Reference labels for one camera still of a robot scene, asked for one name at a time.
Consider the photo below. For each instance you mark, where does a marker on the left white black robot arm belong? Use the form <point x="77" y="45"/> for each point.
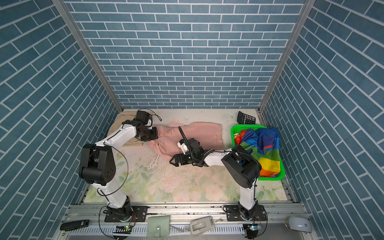
<point x="98" y="167"/>

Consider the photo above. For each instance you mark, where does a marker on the pink shorts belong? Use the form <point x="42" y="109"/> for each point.
<point x="208" y="134"/>

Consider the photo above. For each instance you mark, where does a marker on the light green wallet pouch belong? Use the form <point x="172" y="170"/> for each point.
<point x="158" y="226"/>

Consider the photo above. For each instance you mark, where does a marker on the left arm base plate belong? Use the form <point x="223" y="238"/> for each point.
<point x="138" y="214"/>

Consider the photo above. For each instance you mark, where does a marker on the black calculator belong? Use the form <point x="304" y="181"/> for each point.
<point x="244" y="119"/>

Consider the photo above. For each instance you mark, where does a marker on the colourful patterned shorts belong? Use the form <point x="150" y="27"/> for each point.
<point x="264" y="147"/>

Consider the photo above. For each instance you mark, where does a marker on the black remote control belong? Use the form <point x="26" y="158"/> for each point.
<point x="69" y="226"/>

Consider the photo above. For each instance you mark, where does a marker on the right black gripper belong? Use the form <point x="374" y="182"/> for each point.
<point x="181" y="158"/>

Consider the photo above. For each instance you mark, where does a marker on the green plastic basket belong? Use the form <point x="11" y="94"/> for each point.
<point x="270" y="177"/>

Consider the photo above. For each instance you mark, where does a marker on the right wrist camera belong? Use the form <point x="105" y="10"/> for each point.
<point x="189" y="144"/>

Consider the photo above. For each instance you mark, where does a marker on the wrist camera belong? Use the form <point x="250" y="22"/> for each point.
<point x="189" y="144"/>
<point x="144" y="117"/>

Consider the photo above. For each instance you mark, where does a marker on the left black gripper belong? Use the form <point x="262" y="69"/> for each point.
<point x="154" y="134"/>

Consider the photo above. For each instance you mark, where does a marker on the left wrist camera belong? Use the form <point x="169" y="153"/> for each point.
<point x="144" y="117"/>

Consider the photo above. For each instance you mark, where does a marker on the circuit board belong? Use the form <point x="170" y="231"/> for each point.
<point x="121" y="232"/>
<point x="251" y="231"/>

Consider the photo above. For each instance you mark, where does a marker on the beige drawstring shorts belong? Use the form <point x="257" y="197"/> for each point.
<point x="117" y="125"/>

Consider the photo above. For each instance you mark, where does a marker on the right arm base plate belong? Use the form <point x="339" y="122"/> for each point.
<point x="232" y="213"/>

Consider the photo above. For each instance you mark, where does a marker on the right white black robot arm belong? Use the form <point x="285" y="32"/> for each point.
<point x="241" y="165"/>

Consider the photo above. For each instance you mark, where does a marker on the left circuit board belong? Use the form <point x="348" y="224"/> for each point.
<point x="121" y="232"/>

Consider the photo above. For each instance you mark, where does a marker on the white computer mouse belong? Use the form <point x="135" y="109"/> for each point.
<point x="298" y="224"/>

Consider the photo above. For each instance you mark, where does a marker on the right circuit board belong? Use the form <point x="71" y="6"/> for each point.
<point x="251" y="231"/>

